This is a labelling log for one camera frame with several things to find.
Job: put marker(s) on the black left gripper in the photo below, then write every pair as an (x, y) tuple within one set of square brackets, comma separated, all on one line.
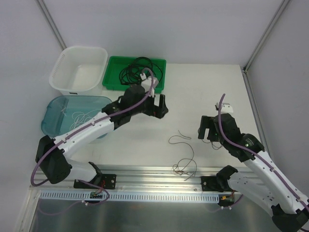
[(156, 106)]

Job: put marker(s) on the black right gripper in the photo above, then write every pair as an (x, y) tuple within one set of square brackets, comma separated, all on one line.
[(209, 130)]

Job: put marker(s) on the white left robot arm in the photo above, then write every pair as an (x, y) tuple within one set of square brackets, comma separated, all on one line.
[(54, 154)]

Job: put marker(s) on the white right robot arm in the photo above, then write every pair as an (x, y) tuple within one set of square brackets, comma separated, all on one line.
[(287, 206)]

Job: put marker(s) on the green plastic tray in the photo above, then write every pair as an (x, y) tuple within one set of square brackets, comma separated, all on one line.
[(122, 72)]

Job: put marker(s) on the white plastic basin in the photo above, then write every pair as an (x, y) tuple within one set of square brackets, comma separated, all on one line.
[(79, 70)]

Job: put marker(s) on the teal translucent plastic bin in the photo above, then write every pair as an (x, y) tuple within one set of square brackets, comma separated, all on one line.
[(66, 113)]

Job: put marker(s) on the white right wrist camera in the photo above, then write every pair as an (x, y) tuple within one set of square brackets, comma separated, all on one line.
[(224, 108)]

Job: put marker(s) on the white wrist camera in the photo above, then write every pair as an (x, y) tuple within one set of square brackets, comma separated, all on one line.
[(224, 108), (148, 84)]

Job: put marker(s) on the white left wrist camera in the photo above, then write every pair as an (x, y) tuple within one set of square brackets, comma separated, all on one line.
[(148, 84)]

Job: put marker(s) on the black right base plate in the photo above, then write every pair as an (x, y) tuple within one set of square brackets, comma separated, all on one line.
[(213, 183)]

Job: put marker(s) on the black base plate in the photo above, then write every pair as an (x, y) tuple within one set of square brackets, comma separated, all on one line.
[(107, 181), (213, 183)]

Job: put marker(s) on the aluminium mounting rail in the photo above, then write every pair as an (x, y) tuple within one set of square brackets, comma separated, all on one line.
[(156, 179)]

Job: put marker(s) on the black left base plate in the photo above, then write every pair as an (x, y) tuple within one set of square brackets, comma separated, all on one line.
[(107, 181)]

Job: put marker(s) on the white slotted cable duct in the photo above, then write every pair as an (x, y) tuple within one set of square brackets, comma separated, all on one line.
[(130, 196)]

